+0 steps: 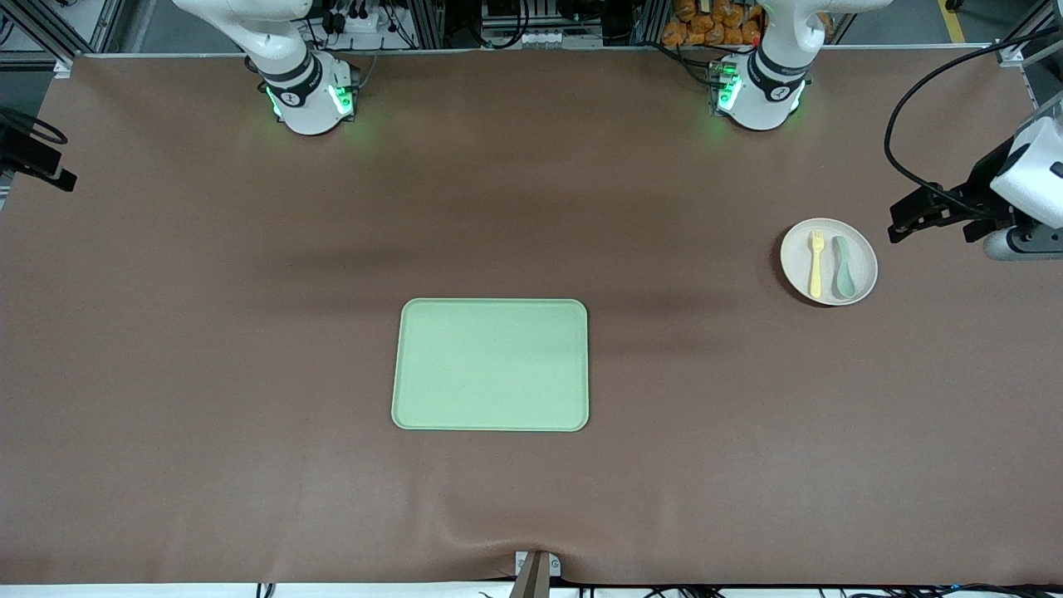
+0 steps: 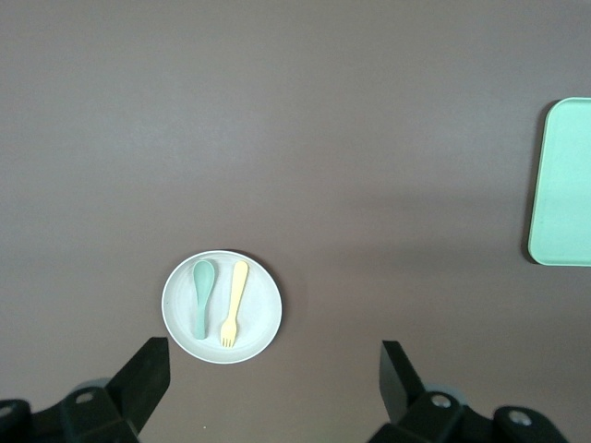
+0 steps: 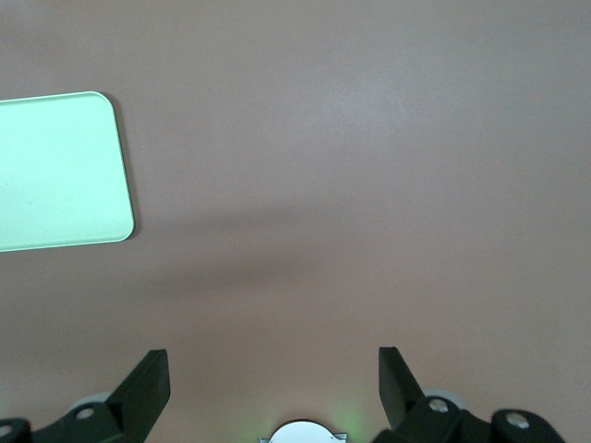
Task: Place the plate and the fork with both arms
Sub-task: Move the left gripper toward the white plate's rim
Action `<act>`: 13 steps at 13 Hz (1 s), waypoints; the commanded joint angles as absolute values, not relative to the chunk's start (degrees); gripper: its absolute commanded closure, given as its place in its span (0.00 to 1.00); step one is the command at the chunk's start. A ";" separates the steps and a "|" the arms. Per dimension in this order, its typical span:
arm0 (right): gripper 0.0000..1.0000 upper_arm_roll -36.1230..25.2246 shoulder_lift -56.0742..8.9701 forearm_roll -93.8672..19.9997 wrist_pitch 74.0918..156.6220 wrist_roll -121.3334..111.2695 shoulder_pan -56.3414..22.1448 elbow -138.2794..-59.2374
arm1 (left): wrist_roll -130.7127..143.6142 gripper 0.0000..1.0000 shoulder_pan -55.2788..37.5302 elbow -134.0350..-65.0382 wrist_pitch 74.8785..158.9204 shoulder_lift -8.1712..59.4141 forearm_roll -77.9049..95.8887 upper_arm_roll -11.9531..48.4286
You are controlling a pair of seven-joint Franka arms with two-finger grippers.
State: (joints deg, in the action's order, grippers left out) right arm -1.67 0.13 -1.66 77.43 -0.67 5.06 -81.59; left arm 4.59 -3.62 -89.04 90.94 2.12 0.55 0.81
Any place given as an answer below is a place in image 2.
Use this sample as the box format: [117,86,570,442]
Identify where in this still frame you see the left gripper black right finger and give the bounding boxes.
[367,340,570,443]

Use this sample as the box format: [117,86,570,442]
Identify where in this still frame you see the light green rectangular tray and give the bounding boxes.
[526,96,591,268]

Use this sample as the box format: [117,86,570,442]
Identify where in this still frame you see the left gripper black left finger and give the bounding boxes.
[0,337,172,443]

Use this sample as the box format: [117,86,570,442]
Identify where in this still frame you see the yellow plastic fork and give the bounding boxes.
[219,260,250,349]

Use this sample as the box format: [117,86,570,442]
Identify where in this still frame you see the teal green plastic spoon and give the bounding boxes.
[192,259,216,341]

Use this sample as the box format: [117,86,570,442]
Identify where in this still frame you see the round white plate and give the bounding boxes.
[161,249,283,365]

